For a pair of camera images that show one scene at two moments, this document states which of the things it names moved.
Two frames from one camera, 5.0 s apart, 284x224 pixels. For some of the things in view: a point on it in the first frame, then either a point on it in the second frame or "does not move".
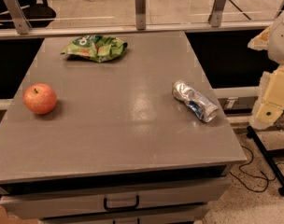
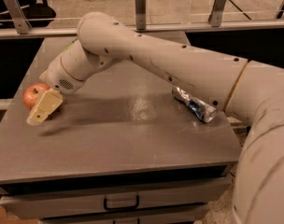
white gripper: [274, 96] → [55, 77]
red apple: [39, 98] does not move
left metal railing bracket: [15, 11] does not move
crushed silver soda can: [201, 106] does not move
